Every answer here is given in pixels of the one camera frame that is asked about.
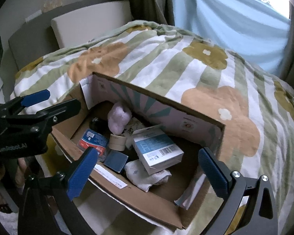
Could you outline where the clear blister pack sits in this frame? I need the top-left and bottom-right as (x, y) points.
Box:
(77, 129), (108, 162)

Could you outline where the black small case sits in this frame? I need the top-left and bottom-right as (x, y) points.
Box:
(88, 100), (113, 138)

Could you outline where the beige tape roll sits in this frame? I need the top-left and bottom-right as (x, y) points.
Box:
(108, 134), (127, 151)

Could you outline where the white sock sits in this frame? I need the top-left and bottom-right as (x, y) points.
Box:
(124, 160), (172, 193)

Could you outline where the pink sock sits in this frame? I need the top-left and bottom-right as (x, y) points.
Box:
(108, 102), (132, 135)

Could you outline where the blue white product box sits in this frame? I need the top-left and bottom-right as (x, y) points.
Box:
(132, 125), (184, 175)

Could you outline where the white tissue pack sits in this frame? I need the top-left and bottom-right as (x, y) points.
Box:
(122, 117), (145, 149)

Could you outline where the dark blue square pad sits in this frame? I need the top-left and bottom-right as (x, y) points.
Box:
(103, 150), (128, 174)

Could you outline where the floral striped blanket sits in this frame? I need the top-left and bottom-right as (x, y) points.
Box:
(12, 20), (294, 234)

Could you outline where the open cardboard box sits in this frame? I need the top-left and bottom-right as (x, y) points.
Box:
(52, 74), (225, 229)

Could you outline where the white headboard cushion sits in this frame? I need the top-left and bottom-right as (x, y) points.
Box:
(51, 0), (132, 48)

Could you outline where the light blue sheer curtain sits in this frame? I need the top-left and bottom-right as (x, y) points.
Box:
(172, 0), (290, 76)

